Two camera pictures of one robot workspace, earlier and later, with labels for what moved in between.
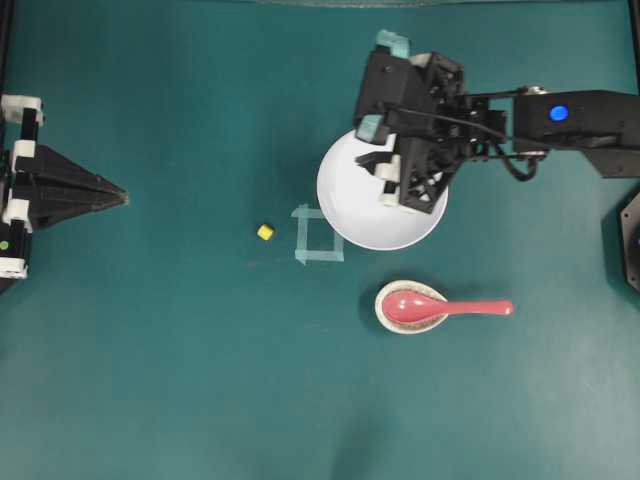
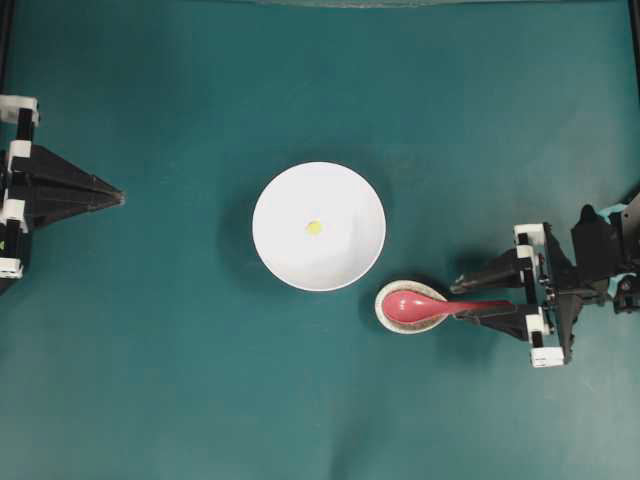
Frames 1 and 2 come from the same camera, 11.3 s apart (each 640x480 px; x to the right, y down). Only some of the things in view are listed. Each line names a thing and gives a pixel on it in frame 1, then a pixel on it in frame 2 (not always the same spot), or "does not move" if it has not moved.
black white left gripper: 38,187 does not move
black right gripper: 436,124 to 556,282
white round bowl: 349,197 to 319,226
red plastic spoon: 419,307 does not move
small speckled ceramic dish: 406,327 does not move
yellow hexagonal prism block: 265,232 to 315,227
